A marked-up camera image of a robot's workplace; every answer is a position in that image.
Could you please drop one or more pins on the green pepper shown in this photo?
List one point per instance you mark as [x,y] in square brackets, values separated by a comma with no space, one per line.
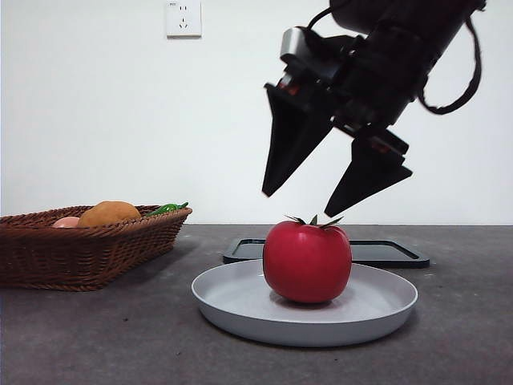
[168,208]

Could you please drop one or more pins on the brown wicker basket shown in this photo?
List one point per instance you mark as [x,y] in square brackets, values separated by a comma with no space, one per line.
[80,256]

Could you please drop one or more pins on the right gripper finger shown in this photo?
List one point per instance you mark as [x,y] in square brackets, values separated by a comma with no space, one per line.
[372,176]
[292,136]

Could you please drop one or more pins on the grey round plate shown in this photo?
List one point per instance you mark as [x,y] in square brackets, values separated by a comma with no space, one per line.
[304,329]

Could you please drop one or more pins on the brown potato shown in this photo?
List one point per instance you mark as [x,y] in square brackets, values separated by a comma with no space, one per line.
[108,214]

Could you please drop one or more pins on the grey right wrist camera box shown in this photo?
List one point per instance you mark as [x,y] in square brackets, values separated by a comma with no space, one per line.
[292,40]

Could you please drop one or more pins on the white wall socket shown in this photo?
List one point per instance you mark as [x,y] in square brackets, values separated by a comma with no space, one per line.
[183,28]

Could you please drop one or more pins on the black rectangular tray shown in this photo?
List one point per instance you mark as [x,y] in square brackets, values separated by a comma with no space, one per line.
[384,254]

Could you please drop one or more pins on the red tomato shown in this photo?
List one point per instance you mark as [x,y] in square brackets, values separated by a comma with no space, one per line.
[306,260]

